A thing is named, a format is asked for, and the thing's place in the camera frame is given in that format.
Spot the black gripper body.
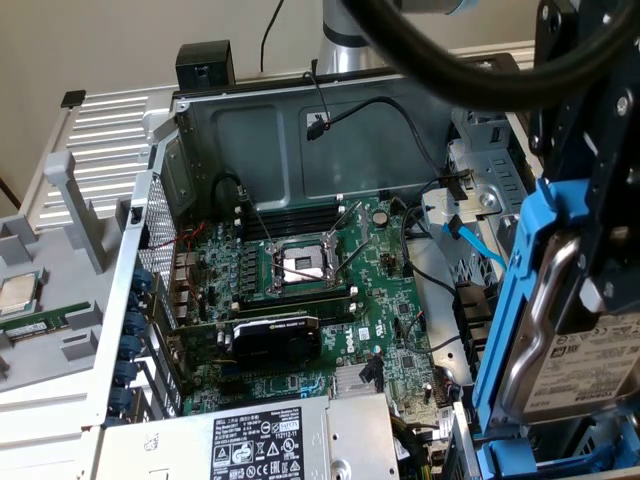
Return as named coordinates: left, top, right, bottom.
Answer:
left=532, top=0, right=640, bottom=86

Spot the hard disk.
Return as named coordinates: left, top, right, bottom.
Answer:
left=471, top=175, right=640, bottom=454

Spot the blue disk carrier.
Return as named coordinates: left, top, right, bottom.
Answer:
left=474, top=434, right=621, bottom=480

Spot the black plastic fin shroud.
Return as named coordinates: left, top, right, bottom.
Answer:
left=452, top=279, right=494, bottom=386

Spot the CPU socket cover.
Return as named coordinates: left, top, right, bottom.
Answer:
left=324, top=199, right=370, bottom=249

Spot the green Dell motherboard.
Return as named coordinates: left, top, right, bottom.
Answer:
left=169, top=195, right=459, bottom=451

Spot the CPU socket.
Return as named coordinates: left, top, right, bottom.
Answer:
left=264, top=234, right=351, bottom=301

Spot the open Dell PC case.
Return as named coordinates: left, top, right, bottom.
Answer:
left=79, top=52, right=640, bottom=480

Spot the silver chipset heat sink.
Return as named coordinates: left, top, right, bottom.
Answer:
left=333, top=364, right=386, bottom=399

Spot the black graphics card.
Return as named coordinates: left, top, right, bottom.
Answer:
left=167, top=310, right=324, bottom=372

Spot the black box behind case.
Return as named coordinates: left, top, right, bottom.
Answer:
left=175, top=40, right=236, bottom=91

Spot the grey power supply unit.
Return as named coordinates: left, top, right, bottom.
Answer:
left=97, top=392, right=401, bottom=480

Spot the grey parts rack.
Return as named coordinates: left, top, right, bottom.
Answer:
left=0, top=149, right=140, bottom=396

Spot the green RAM stick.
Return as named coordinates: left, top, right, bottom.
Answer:
left=0, top=302, right=92, bottom=342

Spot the silver CPU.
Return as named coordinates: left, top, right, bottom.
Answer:
left=0, top=274, right=46, bottom=317

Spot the thick black gripper cable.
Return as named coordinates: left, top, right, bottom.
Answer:
left=339, top=0, right=640, bottom=114

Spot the blue SATA wire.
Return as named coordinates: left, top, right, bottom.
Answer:
left=442, top=213, right=510, bottom=282

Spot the black wire with connector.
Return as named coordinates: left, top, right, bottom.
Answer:
left=303, top=94, right=474, bottom=201

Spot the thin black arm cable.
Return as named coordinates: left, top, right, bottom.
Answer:
left=259, top=0, right=285, bottom=72

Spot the black plug wire on board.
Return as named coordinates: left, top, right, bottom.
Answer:
left=360, top=355, right=385, bottom=392

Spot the sleeved power supply wire bundle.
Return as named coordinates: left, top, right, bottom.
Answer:
left=390, top=413, right=451, bottom=480

